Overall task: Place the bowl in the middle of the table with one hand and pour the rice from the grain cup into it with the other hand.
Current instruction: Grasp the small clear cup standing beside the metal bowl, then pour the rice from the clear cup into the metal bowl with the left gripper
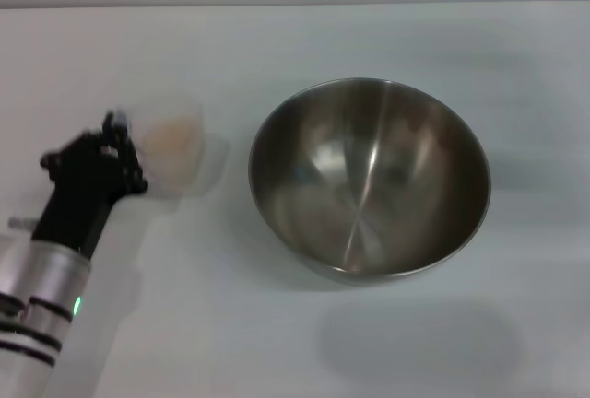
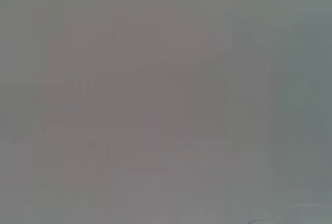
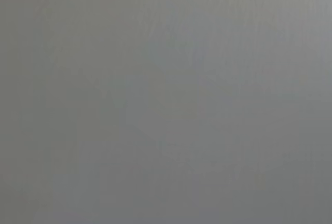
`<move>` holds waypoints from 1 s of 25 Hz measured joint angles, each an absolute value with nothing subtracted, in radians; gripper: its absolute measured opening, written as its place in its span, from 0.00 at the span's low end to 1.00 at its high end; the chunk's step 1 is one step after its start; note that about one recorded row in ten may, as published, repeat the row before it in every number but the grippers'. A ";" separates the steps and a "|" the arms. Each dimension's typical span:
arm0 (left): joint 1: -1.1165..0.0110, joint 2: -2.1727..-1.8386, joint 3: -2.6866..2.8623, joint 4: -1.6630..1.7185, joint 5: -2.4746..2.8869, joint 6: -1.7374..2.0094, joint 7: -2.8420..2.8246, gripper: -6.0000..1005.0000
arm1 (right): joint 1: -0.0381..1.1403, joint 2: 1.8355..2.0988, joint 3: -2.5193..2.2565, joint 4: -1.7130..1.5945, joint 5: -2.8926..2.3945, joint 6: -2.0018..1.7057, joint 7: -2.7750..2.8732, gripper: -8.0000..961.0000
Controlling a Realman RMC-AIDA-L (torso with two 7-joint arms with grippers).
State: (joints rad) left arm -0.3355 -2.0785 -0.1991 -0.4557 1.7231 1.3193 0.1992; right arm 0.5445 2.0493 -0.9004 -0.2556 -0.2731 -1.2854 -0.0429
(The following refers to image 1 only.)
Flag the stainless steel mixing bowl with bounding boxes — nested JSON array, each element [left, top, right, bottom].
[[248, 76, 492, 285]]

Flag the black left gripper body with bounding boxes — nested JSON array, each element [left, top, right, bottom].
[[30, 129, 139, 262]]

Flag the beige uncooked rice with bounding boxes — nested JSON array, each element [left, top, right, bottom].
[[141, 113, 205, 190]]

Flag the clear plastic measuring cup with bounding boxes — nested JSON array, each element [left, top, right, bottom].
[[131, 98, 231, 202]]

